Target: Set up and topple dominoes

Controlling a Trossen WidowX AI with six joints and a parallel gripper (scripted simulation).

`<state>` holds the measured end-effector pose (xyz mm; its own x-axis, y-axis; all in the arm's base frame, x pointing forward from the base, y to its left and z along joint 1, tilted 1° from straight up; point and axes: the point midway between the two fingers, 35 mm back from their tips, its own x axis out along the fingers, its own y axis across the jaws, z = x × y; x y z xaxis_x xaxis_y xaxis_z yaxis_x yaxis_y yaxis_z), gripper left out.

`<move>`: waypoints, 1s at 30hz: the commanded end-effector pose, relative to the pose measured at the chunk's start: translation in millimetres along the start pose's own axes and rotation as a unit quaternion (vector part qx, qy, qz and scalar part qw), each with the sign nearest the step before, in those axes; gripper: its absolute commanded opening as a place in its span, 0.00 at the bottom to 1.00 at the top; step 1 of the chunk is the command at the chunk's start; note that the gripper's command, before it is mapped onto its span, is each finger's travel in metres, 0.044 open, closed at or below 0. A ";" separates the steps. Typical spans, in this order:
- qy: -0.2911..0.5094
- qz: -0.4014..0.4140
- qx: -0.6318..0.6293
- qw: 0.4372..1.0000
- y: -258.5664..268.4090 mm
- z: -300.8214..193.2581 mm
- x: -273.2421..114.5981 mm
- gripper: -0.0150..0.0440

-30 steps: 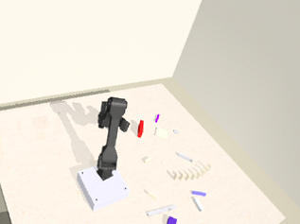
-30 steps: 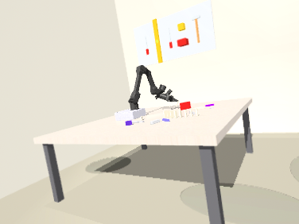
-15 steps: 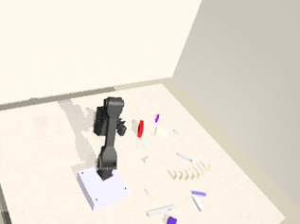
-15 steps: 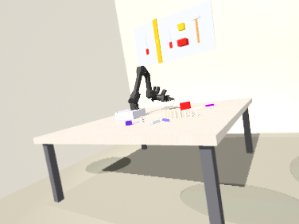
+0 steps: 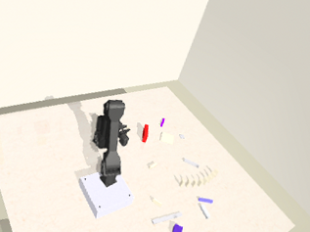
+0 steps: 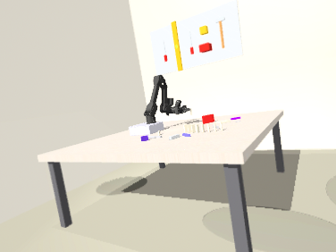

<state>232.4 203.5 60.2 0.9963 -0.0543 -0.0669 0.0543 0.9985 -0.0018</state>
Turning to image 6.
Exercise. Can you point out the red rectangular block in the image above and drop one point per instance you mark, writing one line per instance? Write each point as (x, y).
(208, 118)

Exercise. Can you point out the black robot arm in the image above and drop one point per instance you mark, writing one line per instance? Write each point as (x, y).
(166, 104)

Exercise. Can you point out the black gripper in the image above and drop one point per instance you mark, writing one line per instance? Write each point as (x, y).
(180, 109)

